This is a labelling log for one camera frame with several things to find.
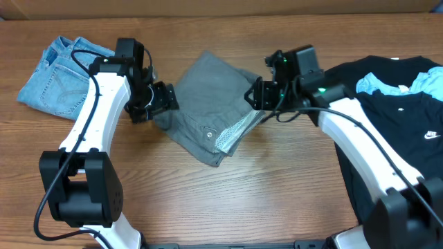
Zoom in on folded blue denim jeans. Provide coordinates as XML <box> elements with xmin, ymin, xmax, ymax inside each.
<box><xmin>17</xmin><ymin>36</ymin><xmax>114</xmax><ymax>120</ymax></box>

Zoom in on grey cotton shorts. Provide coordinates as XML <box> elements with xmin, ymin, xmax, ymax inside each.
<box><xmin>154</xmin><ymin>51</ymin><xmax>264</xmax><ymax>167</ymax></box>

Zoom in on light blue shirt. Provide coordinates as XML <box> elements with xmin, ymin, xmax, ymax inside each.
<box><xmin>356</xmin><ymin>66</ymin><xmax>442</xmax><ymax>102</ymax></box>

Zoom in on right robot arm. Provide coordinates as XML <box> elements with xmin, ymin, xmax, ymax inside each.
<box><xmin>244</xmin><ymin>45</ymin><xmax>442</xmax><ymax>248</ymax></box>

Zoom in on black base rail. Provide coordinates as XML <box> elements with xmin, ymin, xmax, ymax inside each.
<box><xmin>141</xmin><ymin>240</ymin><xmax>335</xmax><ymax>249</ymax></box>

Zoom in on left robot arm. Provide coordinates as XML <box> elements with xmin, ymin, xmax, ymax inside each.
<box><xmin>33</xmin><ymin>38</ymin><xmax>179</xmax><ymax>248</ymax></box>

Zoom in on black t-shirt underneath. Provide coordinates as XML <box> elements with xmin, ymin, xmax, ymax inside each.
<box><xmin>323</xmin><ymin>55</ymin><xmax>443</xmax><ymax>222</ymax></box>

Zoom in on black Nike t-shirt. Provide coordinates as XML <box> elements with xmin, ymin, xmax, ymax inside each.
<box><xmin>337</xmin><ymin>89</ymin><xmax>443</xmax><ymax>222</ymax></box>

